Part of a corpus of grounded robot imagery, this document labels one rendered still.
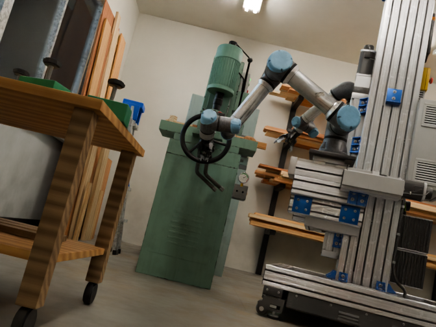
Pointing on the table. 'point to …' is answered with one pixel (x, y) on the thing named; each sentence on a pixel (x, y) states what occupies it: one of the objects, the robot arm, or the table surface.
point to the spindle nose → (218, 100)
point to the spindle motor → (225, 70)
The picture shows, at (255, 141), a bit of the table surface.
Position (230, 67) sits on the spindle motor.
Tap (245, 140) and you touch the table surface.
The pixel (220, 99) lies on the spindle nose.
